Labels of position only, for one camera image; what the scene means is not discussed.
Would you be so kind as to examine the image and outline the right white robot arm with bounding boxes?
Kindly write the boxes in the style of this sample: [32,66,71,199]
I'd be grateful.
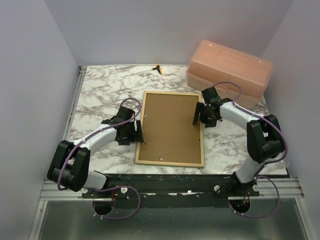
[192,87,288,196]

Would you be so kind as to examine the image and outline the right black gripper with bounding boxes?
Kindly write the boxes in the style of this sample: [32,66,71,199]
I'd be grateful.
[193,102,218,128]

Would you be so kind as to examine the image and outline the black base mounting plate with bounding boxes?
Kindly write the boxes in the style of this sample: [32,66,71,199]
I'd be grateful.
[82,174,260,209]

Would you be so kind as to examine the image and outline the pink translucent plastic box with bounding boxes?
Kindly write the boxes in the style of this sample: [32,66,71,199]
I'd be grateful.
[186,40,274,110]

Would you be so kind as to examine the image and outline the aluminium rail left side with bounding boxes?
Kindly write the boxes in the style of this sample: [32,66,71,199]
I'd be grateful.
[62,66,88,140]

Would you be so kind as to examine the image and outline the brown frame backing board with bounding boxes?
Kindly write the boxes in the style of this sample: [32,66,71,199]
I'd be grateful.
[137,93,202,165]

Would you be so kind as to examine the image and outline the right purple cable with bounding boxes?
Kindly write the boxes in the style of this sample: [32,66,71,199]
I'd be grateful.
[212,81,291,219]

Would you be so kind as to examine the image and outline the wooden picture frame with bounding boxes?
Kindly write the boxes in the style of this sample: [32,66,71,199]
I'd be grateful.
[134,90,205,168]

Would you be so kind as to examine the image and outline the yellow black hex key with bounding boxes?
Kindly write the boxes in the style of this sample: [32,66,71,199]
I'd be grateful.
[125,64,163,77]

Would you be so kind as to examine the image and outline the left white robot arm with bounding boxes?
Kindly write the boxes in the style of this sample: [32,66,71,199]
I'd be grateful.
[47,106,144,198]

